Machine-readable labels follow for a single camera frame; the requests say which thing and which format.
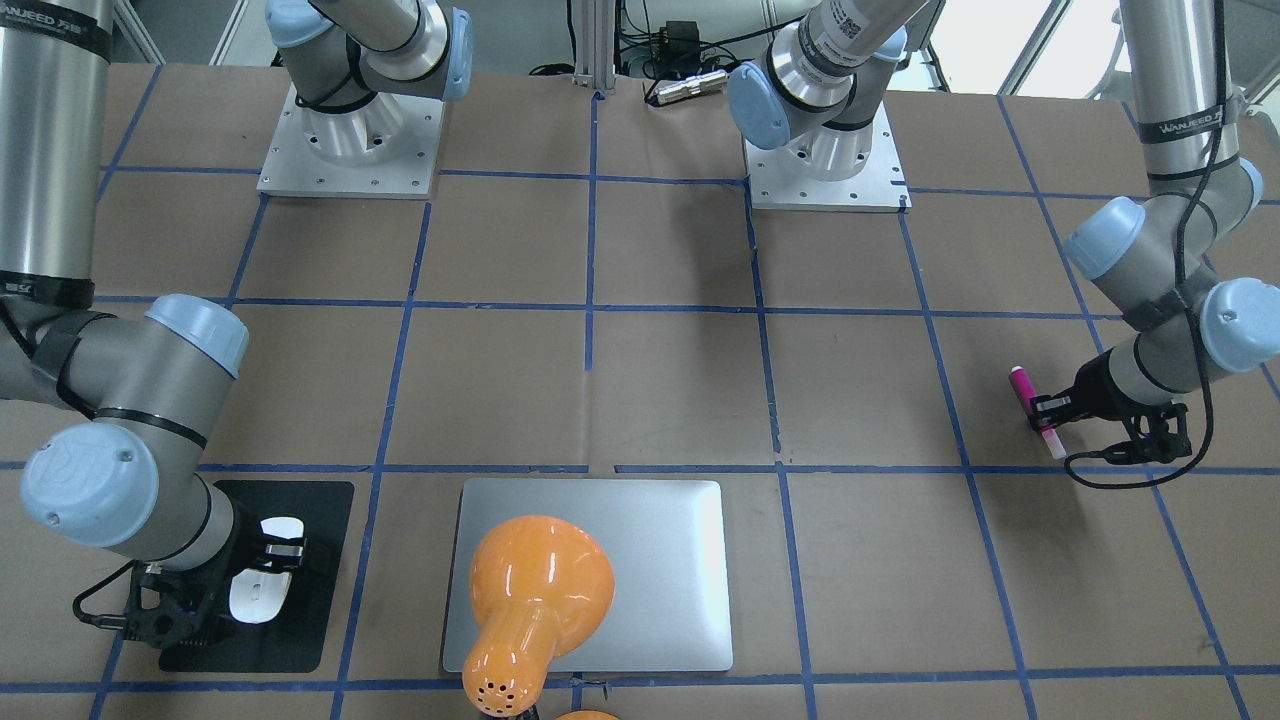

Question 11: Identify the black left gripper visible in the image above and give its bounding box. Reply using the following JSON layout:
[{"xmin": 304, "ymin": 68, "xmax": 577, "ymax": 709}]
[{"xmin": 1028, "ymin": 352, "xmax": 1137, "ymax": 430}]

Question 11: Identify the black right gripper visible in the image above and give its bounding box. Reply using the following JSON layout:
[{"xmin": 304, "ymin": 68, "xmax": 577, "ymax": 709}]
[{"xmin": 200, "ymin": 500, "xmax": 308, "ymax": 621}]

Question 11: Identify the pink marker pen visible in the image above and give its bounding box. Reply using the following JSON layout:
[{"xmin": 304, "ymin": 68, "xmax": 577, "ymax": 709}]
[{"xmin": 1007, "ymin": 365, "xmax": 1068, "ymax": 461}]

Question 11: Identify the white computer mouse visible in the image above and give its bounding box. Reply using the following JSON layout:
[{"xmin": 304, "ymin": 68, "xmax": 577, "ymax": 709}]
[{"xmin": 228, "ymin": 516, "xmax": 305, "ymax": 624}]

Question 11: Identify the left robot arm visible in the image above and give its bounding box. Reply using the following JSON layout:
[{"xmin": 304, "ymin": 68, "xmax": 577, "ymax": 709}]
[{"xmin": 727, "ymin": 1, "xmax": 1277, "ymax": 428}]

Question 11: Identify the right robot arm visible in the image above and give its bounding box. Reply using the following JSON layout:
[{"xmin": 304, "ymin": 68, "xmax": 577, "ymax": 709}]
[{"xmin": 3, "ymin": 1, "xmax": 326, "ymax": 621}]

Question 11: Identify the black mousepad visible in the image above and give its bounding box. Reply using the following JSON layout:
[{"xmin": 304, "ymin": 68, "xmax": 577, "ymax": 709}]
[{"xmin": 159, "ymin": 479, "xmax": 355, "ymax": 674}]

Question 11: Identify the orange desk lamp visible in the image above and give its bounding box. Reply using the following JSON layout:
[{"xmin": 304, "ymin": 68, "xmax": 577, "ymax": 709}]
[{"xmin": 461, "ymin": 515, "xmax": 616, "ymax": 719}]

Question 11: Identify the silver closed laptop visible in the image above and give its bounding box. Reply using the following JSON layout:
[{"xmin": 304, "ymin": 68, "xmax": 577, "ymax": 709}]
[{"xmin": 442, "ymin": 477, "xmax": 733, "ymax": 674}]

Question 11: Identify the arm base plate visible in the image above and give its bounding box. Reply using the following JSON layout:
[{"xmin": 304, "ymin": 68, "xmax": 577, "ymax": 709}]
[
  {"xmin": 742, "ymin": 105, "xmax": 913, "ymax": 213},
  {"xmin": 257, "ymin": 90, "xmax": 445, "ymax": 200}
]

